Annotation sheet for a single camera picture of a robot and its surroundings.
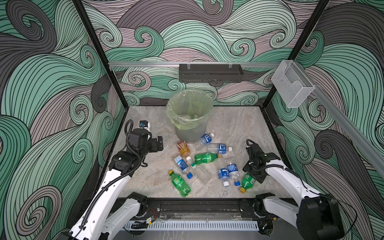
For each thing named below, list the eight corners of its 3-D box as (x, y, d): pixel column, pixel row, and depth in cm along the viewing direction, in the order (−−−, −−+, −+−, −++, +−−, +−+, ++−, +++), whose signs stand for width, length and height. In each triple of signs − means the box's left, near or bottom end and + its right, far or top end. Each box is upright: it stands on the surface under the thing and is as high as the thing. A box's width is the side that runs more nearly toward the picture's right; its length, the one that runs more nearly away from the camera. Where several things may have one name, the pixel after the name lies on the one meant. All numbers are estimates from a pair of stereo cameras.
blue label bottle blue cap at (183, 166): (189, 180, 82) (189, 178, 80) (174, 160, 90) (174, 158, 88) (194, 175, 84) (195, 174, 82) (179, 156, 91) (179, 154, 89)
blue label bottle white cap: (205, 152, 95) (206, 148, 91) (206, 144, 99) (207, 140, 95) (230, 158, 93) (232, 153, 89) (230, 149, 97) (232, 145, 93)
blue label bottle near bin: (195, 152, 95) (195, 148, 91) (190, 147, 98) (191, 142, 94) (215, 140, 101) (216, 136, 97) (211, 135, 104) (212, 130, 100)
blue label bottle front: (219, 187, 81) (221, 184, 78) (217, 172, 87) (218, 168, 83) (229, 187, 81) (231, 184, 78) (226, 172, 87) (228, 168, 83)
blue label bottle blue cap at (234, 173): (230, 186, 81) (231, 184, 78) (227, 166, 88) (228, 163, 85) (239, 186, 81) (241, 184, 78) (235, 166, 88) (236, 163, 85)
